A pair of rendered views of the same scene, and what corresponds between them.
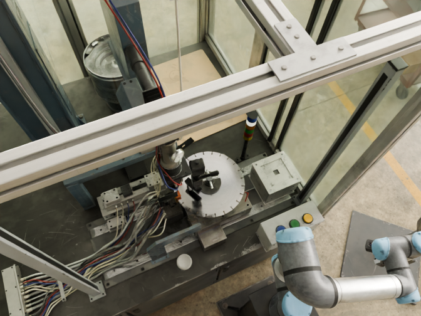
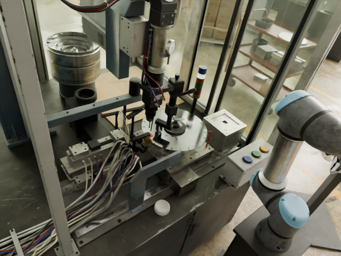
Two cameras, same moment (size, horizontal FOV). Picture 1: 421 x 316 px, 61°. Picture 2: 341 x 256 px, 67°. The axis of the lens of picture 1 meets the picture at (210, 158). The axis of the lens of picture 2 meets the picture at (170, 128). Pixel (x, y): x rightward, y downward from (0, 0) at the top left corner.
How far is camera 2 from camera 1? 0.81 m
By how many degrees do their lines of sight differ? 25
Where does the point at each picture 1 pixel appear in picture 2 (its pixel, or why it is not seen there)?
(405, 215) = (304, 185)
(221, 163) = (180, 115)
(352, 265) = not seen: hidden behind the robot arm
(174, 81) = (118, 82)
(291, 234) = (296, 93)
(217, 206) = (188, 142)
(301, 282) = (329, 121)
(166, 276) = (147, 224)
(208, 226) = (180, 168)
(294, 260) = (311, 108)
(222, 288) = not seen: outside the picture
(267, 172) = (217, 122)
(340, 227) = not seen: hidden behind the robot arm
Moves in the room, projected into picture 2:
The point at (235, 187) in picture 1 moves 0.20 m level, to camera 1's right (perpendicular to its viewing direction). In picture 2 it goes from (199, 129) to (235, 128)
